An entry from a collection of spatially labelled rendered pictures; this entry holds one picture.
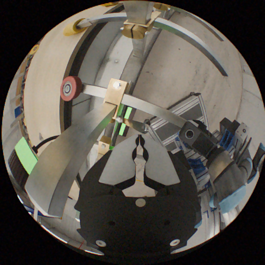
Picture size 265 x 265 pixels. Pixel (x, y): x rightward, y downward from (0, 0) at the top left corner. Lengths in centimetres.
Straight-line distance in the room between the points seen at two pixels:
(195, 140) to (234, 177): 14
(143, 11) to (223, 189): 33
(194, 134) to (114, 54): 53
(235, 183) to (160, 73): 116
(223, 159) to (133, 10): 32
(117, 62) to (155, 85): 71
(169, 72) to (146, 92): 43
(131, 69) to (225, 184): 49
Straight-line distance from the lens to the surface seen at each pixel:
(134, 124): 15
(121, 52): 55
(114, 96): 25
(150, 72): 114
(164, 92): 116
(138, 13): 19
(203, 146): 23
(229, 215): 41
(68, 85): 29
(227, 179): 20
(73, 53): 34
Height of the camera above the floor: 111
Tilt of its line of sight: 60 degrees down
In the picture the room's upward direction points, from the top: 175 degrees counter-clockwise
